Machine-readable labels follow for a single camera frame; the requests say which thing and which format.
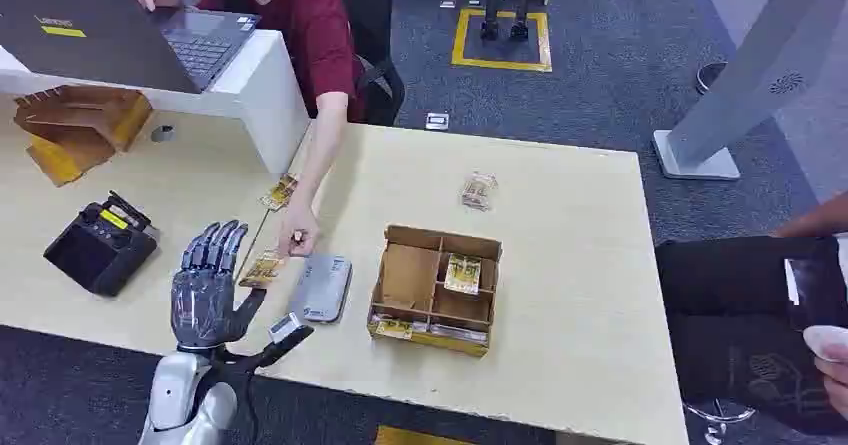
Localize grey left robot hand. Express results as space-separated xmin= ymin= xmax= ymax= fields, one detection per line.
xmin=170 ymin=219 xmax=268 ymax=352

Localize yellow printed card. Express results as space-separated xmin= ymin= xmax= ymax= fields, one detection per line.
xmin=459 ymin=171 xmax=499 ymax=213
xmin=259 ymin=172 xmax=300 ymax=213
xmin=443 ymin=253 xmax=484 ymax=296
xmin=237 ymin=249 xmax=287 ymax=291

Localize black payment terminal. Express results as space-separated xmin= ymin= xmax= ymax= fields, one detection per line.
xmin=42 ymin=190 xmax=161 ymax=299

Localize person's hand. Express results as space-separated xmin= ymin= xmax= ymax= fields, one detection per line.
xmin=802 ymin=324 xmax=848 ymax=425
xmin=276 ymin=204 xmax=323 ymax=259

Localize grey flat card reader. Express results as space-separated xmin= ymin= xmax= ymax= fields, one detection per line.
xmin=288 ymin=252 xmax=354 ymax=326

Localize wooden card box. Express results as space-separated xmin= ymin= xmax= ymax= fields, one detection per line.
xmin=366 ymin=223 xmax=504 ymax=359

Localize open brown cardboard box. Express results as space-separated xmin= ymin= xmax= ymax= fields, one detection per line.
xmin=12 ymin=84 xmax=154 ymax=189

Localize white raised counter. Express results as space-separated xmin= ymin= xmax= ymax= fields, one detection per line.
xmin=0 ymin=29 xmax=311 ymax=176

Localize row of cards in sleeve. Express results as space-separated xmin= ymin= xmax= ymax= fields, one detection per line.
xmin=372 ymin=316 xmax=492 ymax=348

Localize yellow floor tape strip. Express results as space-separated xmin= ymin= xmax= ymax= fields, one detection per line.
xmin=373 ymin=424 xmax=480 ymax=445

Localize black laptop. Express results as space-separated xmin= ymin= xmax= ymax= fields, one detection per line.
xmin=0 ymin=0 xmax=262 ymax=95

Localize seated person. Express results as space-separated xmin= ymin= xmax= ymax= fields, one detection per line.
xmin=128 ymin=0 xmax=367 ymax=259

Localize black office chair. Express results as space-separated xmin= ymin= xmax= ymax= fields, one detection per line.
xmin=320 ymin=0 xmax=407 ymax=129

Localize yellow floor tape square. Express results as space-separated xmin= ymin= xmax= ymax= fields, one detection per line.
xmin=451 ymin=7 xmax=554 ymax=74

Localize black robot legs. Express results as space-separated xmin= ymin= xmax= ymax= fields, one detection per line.
xmin=475 ymin=0 xmax=539 ymax=43

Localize person in black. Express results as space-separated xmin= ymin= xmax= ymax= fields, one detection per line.
xmin=654 ymin=191 xmax=848 ymax=438

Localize chrome chair base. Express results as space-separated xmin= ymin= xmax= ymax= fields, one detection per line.
xmin=682 ymin=398 xmax=758 ymax=445

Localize round black floor base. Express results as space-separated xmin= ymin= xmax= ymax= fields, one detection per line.
xmin=694 ymin=60 xmax=730 ymax=97

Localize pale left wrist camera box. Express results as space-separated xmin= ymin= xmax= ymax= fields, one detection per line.
xmin=267 ymin=312 xmax=316 ymax=364

